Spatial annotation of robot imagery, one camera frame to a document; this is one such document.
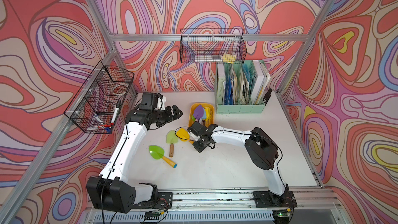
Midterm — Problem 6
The purple trowel pink handle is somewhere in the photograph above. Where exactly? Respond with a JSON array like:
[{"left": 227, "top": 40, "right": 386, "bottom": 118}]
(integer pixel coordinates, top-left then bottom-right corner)
[{"left": 193, "top": 104, "right": 205, "bottom": 122}]

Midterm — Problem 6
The black wire basket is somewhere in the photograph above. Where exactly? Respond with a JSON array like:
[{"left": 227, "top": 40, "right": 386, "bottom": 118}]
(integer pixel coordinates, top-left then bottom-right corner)
[
  {"left": 179, "top": 27, "right": 247, "bottom": 64},
  {"left": 64, "top": 61, "right": 134, "bottom": 134}
]

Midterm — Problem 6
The black wire basket back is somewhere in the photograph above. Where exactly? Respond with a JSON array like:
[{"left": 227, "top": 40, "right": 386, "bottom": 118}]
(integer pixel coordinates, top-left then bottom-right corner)
[{"left": 179, "top": 27, "right": 247, "bottom": 64}]

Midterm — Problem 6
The black white marker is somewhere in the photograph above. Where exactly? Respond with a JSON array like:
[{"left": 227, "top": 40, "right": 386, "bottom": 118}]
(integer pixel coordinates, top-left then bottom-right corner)
[{"left": 110, "top": 100, "right": 122, "bottom": 124}]

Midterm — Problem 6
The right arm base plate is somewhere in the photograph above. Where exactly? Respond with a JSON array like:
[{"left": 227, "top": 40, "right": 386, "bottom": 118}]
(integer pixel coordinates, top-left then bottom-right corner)
[{"left": 252, "top": 191, "right": 297, "bottom": 208}]

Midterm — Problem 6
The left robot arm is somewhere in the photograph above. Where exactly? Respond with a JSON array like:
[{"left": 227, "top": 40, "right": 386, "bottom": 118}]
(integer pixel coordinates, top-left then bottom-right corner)
[{"left": 86, "top": 92, "right": 183, "bottom": 214}]

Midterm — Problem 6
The black wire basket left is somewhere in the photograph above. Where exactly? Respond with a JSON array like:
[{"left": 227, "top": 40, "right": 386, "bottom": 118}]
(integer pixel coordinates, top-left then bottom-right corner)
[{"left": 64, "top": 61, "right": 134, "bottom": 134}]

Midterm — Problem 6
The yellow sponge in basket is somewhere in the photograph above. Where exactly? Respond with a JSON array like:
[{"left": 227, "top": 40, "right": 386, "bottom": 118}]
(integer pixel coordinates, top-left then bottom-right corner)
[{"left": 222, "top": 53, "right": 237, "bottom": 64}]

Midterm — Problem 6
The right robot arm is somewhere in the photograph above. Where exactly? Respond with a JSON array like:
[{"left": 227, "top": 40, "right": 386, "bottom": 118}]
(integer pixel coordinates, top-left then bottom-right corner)
[{"left": 187, "top": 122, "right": 288, "bottom": 198}]

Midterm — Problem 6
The mint green file organizer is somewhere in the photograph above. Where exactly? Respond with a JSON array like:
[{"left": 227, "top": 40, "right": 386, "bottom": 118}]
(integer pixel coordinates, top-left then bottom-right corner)
[{"left": 215, "top": 60, "right": 269, "bottom": 114}]

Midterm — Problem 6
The white book in organizer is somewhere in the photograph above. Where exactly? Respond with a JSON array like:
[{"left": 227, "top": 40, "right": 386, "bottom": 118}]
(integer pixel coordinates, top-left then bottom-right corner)
[{"left": 251, "top": 60, "right": 271, "bottom": 105}]

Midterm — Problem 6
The yellow scoop orange handle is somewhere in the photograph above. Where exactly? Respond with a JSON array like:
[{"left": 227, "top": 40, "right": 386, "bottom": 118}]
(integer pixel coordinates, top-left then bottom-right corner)
[{"left": 176, "top": 128, "right": 194, "bottom": 144}]

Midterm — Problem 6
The yellow storage box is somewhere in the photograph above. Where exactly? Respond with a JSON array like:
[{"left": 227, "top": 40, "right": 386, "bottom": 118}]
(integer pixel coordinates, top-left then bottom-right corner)
[{"left": 188, "top": 103, "right": 215, "bottom": 127}]

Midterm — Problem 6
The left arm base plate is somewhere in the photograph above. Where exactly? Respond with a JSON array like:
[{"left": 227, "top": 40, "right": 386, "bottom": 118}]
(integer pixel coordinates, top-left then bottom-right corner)
[{"left": 132, "top": 192, "right": 173, "bottom": 209}]

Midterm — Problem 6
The green trowel yellow handle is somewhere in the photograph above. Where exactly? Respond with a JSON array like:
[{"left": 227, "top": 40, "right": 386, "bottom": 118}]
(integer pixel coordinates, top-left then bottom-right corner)
[{"left": 148, "top": 145, "right": 177, "bottom": 169}]

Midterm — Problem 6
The black stapler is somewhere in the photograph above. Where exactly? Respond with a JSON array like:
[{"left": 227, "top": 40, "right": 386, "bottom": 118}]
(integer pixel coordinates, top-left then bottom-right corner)
[{"left": 263, "top": 88, "right": 273, "bottom": 105}]

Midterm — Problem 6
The yellow shovel yellow handle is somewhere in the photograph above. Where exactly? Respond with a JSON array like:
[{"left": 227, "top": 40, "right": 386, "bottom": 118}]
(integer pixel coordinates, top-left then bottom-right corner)
[{"left": 204, "top": 107, "right": 212, "bottom": 127}]

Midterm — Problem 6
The light green trowel wooden handle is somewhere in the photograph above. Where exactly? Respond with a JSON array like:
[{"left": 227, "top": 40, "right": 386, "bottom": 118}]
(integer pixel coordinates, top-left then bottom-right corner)
[{"left": 166, "top": 130, "right": 179, "bottom": 158}]

